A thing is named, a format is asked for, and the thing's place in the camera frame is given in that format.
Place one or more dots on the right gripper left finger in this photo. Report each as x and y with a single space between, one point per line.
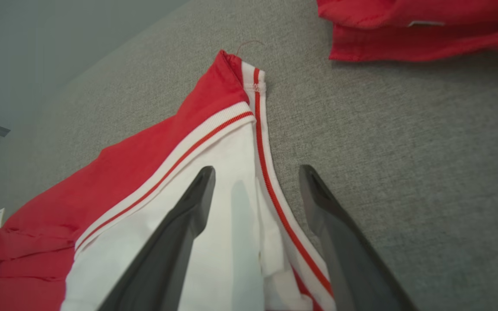
167 250

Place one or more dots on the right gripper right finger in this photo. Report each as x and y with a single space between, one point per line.
352 259

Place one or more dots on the red and white sports jersey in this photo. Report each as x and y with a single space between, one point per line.
145 172

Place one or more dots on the red garment with white trim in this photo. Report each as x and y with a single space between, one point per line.
404 43

